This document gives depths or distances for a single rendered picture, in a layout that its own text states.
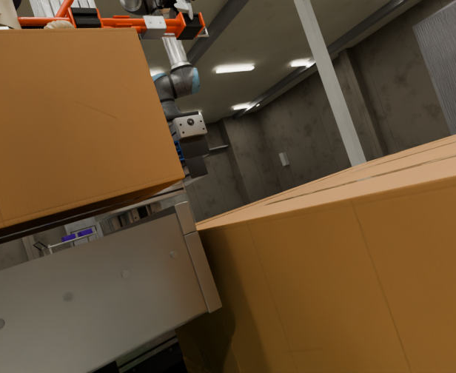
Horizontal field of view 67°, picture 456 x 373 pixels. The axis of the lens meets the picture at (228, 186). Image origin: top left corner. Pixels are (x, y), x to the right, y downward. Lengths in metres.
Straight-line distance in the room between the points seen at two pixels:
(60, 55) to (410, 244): 0.77
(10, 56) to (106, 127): 0.23
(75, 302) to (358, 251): 0.42
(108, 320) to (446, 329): 0.46
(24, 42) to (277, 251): 0.68
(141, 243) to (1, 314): 0.22
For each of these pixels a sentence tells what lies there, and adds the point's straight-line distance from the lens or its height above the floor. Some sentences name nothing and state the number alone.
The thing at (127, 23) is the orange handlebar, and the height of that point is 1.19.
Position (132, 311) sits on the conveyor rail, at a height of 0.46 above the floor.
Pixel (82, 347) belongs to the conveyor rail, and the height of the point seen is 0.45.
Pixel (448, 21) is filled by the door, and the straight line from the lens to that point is 11.21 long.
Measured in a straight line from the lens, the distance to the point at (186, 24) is 1.28.
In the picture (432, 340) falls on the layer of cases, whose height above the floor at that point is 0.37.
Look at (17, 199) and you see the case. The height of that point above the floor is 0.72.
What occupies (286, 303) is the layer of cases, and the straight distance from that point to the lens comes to 0.62.
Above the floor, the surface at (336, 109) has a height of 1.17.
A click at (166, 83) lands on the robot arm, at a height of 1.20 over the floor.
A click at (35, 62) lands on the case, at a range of 0.88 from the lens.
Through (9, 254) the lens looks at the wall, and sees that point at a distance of 12.36.
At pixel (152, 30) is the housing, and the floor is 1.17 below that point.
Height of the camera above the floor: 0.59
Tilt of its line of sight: 2 degrees up
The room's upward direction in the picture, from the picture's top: 19 degrees counter-clockwise
